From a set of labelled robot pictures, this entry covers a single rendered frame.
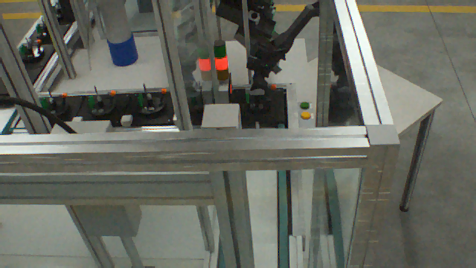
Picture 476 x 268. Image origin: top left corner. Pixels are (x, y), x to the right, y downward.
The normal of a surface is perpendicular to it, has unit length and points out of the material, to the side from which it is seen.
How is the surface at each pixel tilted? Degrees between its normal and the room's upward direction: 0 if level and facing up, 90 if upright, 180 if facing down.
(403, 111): 0
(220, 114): 0
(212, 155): 90
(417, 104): 0
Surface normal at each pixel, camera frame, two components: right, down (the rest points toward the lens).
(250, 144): -0.07, -0.74
